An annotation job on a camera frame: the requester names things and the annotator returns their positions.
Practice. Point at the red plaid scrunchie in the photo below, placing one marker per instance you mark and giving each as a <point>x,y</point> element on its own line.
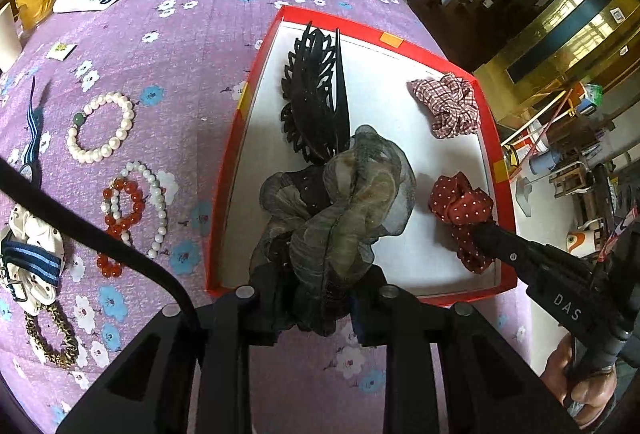
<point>450,108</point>

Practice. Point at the black hair claw clip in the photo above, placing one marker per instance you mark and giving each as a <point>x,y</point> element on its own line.
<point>310,113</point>

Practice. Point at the white printed scrunchie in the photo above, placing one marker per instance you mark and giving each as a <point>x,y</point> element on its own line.
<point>30,224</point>

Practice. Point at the purple floral tablecloth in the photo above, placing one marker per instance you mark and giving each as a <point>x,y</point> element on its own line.
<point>175,38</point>

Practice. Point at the small wooden stool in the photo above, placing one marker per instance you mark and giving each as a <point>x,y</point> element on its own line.
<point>572,176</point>

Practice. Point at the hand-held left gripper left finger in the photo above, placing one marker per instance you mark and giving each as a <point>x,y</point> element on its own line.
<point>235,314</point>

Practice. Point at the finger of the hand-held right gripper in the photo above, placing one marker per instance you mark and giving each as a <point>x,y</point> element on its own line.
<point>502,246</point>

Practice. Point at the gold cabinet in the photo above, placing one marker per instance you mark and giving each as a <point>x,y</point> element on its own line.
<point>565,13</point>

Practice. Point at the grey bottle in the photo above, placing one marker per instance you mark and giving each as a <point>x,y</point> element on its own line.
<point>550,161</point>

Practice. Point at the small yellow packet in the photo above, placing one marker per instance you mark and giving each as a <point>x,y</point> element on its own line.
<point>61,50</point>

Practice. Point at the white cardboard box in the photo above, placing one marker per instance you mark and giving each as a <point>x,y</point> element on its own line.
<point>9,38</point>

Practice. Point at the red tray with white base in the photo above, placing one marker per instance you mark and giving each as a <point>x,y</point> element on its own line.
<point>450,153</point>

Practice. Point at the red polka dot scrunchie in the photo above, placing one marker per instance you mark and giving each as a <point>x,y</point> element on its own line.
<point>460,209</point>

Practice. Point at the person's right hand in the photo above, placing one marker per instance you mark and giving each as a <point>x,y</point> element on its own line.
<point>590,394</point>

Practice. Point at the white card with blue label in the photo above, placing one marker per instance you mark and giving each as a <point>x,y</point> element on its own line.
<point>85,1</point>

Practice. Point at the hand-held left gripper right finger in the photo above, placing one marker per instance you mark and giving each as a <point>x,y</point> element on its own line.
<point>370,319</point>

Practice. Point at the grey organza scrunchie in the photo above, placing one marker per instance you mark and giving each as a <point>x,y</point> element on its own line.
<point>340,214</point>

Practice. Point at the white and orange mug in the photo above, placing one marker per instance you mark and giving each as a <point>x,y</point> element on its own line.
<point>582,244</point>

